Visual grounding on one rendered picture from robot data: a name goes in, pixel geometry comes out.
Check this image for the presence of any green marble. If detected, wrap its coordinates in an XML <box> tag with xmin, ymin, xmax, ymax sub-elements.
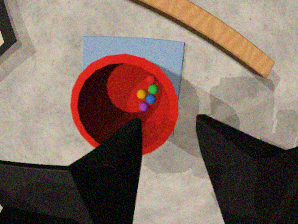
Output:
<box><xmin>149</xmin><ymin>84</ymin><xmax>158</xmax><ymax>95</ymax></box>

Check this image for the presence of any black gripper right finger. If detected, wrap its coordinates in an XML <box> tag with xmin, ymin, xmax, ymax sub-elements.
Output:
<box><xmin>196</xmin><ymin>115</ymin><xmax>298</xmax><ymax>224</ymax></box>

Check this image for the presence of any purple marble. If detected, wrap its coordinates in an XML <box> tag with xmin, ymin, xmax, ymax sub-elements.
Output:
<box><xmin>140</xmin><ymin>101</ymin><xmax>149</xmax><ymax>112</ymax></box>

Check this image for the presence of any orange marble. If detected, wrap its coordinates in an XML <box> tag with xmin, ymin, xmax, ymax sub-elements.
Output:
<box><xmin>137</xmin><ymin>89</ymin><xmax>148</xmax><ymax>100</ymax></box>

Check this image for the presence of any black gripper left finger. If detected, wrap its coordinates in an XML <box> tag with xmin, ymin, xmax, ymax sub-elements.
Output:
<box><xmin>0</xmin><ymin>119</ymin><xmax>142</xmax><ymax>224</ymax></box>

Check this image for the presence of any red cup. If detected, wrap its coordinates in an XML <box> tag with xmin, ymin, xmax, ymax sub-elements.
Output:
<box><xmin>71</xmin><ymin>53</ymin><xmax>178</xmax><ymax>156</ymax></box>

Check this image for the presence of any orange curved flat bar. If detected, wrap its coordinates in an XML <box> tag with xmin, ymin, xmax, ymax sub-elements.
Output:
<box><xmin>130</xmin><ymin>0</ymin><xmax>274</xmax><ymax>79</ymax></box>

